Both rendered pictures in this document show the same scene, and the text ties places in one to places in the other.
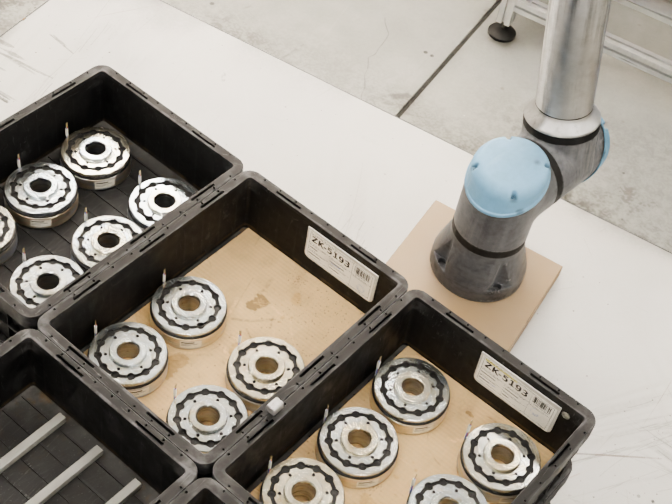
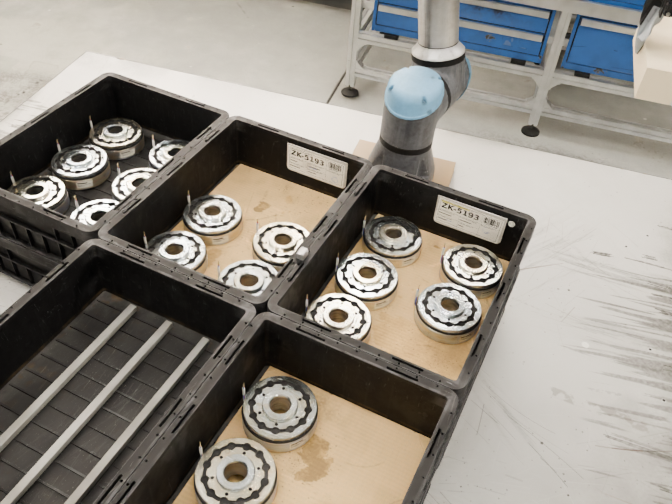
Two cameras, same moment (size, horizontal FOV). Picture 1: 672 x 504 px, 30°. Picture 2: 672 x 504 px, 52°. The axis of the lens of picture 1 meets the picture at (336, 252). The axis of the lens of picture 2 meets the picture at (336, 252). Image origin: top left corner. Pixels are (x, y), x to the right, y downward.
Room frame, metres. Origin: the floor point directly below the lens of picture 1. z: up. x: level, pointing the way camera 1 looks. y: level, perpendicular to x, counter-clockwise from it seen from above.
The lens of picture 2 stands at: (0.10, 0.11, 1.66)
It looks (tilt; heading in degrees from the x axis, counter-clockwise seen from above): 44 degrees down; 351
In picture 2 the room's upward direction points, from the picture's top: 5 degrees clockwise
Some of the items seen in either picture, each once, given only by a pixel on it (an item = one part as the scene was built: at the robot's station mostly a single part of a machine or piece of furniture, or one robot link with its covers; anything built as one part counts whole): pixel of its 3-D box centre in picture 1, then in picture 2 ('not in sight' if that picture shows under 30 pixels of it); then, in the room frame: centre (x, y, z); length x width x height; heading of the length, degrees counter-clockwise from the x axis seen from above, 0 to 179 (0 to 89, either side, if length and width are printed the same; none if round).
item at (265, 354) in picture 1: (266, 366); (282, 240); (0.96, 0.06, 0.86); 0.05 x 0.05 x 0.01
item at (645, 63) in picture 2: not in sight; (656, 55); (1.22, -0.65, 1.08); 0.24 x 0.06 x 0.06; 157
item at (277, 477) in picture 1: (303, 494); (338, 318); (0.79, -0.02, 0.86); 0.10 x 0.10 x 0.01
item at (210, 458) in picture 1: (229, 308); (245, 201); (1.00, 0.12, 0.92); 0.40 x 0.30 x 0.02; 148
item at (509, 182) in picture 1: (504, 190); (413, 105); (1.33, -0.23, 0.89); 0.13 x 0.12 x 0.14; 144
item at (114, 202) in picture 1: (71, 210); (106, 169); (1.16, 0.38, 0.87); 0.40 x 0.30 x 0.11; 148
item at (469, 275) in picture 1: (483, 244); (403, 152); (1.33, -0.22, 0.78); 0.15 x 0.15 x 0.10
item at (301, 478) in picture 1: (303, 492); (338, 316); (0.79, -0.02, 0.86); 0.05 x 0.05 x 0.01
